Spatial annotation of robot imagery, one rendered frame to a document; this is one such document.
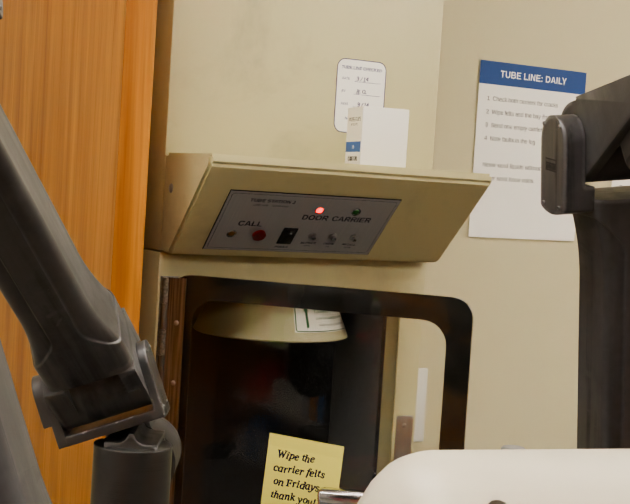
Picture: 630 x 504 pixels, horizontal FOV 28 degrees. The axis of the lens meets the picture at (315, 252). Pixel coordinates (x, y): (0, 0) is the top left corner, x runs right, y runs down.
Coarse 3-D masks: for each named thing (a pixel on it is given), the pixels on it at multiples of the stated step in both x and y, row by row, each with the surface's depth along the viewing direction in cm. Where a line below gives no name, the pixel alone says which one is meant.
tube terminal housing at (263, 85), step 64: (192, 0) 126; (256, 0) 129; (320, 0) 132; (384, 0) 136; (192, 64) 126; (256, 64) 130; (320, 64) 133; (192, 128) 127; (256, 128) 130; (320, 128) 134; (192, 256) 128
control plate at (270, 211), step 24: (240, 192) 120; (264, 192) 121; (240, 216) 122; (264, 216) 124; (288, 216) 125; (312, 216) 126; (336, 216) 127; (360, 216) 128; (384, 216) 129; (216, 240) 124; (240, 240) 125; (264, 240) 127; (312, 240) 129; (336, 240) 130; (360, 240) 131
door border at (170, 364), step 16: (176, 288) 125; (176, 304) 125; (160, 320) 125; (176, 320) 125; (176, 336) 125; (176, 352) 125; (160, 368) 125; (176, 368) 125; (176, 384) 125; (176, 400) 125; (176, 416) 126
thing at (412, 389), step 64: (192, 320) 125; (256, 320) 123; (320, 320) 121; (384, 320) 120; (448, 320) 118; (192, 384) 125; (256, 384) 123; (320, 384) 122; (384, 384) 120; (448, 384) 118; (192, 448) 125; (256, 448) 123; (384, 448) 120; (448, 448) 118
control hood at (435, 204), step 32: (192, 160) 119; (224, 160) 116; (256, 160) 118; (288, 160) 120; (192, 192) 119; (224, 192) 119; (288, 192) 122; (320, 192) 123; (352, 192) 125; (384, 192) 126; (416, 192) 128; (448, 192) 129; (480, 192) 131; (192, 224) 121; (416, 224) 132; (448, 224) 134; (256, 256) 129; (288, 256) 130; (320, 256) 132; (352, 256) 133; (384, 256) 135; (416, 256) 137
